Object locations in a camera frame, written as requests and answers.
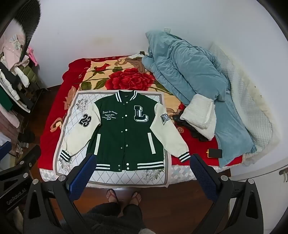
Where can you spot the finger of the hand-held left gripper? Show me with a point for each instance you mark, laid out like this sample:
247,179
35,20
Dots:
5,148
31,156

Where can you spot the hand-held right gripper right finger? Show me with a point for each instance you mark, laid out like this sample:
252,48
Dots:
203,177

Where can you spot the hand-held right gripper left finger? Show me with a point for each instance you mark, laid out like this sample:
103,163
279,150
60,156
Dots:
82,177

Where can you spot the green white varsity jacket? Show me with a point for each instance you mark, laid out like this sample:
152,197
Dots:
112,139

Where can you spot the pile of hanging clothes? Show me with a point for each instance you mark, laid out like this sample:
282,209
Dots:
13,67

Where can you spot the diamond patterned bed mattress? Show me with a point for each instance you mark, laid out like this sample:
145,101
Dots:
186,172

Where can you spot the person's left foot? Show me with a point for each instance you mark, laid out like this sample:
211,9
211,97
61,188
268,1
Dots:
112,194

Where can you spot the person's foot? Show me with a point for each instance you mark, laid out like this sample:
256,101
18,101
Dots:
112,194
135,195

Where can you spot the dark cloth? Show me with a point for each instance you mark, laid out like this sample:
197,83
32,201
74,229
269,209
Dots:
195,132

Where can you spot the person's dark trousers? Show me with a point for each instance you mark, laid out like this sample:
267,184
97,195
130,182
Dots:
114,216

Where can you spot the person's right foot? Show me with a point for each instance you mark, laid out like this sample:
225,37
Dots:
135,195

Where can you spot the white waffle textured blanket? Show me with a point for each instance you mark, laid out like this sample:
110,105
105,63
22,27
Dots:
247,101

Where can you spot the white quilted floral mat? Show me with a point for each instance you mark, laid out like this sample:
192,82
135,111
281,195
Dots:
155,99

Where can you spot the pink hanger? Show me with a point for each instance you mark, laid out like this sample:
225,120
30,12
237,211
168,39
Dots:
32,55

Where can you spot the red floral blanket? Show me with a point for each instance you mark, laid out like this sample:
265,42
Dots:
126,78

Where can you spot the blue fleece-lined comforter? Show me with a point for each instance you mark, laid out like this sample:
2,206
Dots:
180,67

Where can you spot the black mesh fabric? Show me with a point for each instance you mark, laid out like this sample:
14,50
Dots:
29,18

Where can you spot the white cloth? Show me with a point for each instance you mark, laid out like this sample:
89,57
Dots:
137,55

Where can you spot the small metal wall fixture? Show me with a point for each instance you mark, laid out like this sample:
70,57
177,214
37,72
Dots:
284,174

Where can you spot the white wall socket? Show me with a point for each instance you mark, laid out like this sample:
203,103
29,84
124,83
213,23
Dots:
167,30

